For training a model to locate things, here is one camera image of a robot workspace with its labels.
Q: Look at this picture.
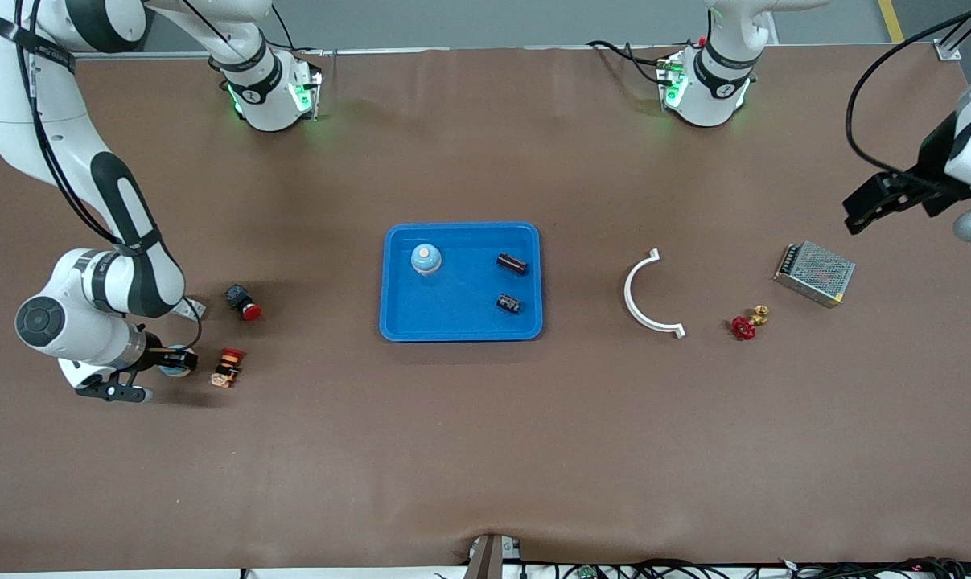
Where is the yellow floor tape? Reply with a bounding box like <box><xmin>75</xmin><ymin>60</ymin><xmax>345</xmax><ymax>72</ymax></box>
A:
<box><xmin>878</xmin><ymin>0</ymin><xmax>907</xmax><ymax>44</ymax></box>

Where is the black left base cable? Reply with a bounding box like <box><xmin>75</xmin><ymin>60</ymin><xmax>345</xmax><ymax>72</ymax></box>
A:
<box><xmin>588</xmin><ymin>39</ymin><xmax>679</xmax><ymax>88</ymax></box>

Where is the black right base cable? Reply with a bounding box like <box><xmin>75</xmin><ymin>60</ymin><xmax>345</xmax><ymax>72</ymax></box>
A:
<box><xmin>268</xmin><ymin>4</ymin><xmax>329</xmax><ymax>59</ymax></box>

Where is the blue plastic tray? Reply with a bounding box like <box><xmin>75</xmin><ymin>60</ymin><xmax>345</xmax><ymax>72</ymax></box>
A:
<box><xmin>379</xmin><ymin>222</ymin><xmax>544</xmax><ymax>343</ymax></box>

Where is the red handle brass valve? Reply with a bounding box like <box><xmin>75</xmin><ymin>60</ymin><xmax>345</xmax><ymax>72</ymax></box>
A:
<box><xmin>730</xmin><ymin>304</ymin><xmax>771</xmax><ymax>342</ymax></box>

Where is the red push button switch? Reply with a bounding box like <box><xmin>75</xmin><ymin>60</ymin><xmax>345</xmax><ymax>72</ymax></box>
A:
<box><xmin>224</xmin><ymin>284</ymin><xmax>264</xmax><ymax>322</ymax></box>

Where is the black base cable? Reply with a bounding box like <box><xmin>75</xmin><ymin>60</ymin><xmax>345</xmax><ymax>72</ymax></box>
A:
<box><xmin>588</xmin><ymin>39</ymin><xmax>679</xmax><ymax>88</ymax></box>
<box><xmin>268</xmin><ymin>4</ymin><xmax>329</xmax><ymax>59</ymax></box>

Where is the red orange emergency stop switch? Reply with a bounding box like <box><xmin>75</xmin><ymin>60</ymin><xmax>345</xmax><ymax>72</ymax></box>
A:
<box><xmin>209</xmin><ymin>347</ymin><xmax>247</xmax><ymax>388</ymax></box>

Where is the aluminium table edge rail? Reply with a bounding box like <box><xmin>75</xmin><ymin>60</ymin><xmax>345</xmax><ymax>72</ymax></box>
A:
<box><xmin>75</xmin><ymin>45</ymin><xmax>936</xmax><ymax>60</ymax></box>

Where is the white curved plastic bracket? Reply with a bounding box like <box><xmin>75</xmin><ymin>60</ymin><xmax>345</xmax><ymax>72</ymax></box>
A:
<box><xmin>623</xmin><ymin>248</ymin><xmax>686</xmax><ymax>339</ymax></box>

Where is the metal mesh power supply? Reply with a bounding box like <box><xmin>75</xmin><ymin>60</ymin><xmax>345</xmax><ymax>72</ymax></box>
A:
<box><xmin>773</xmin><ymin>240</ymin><xmax>857</xmax><ymax>309</ymax></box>

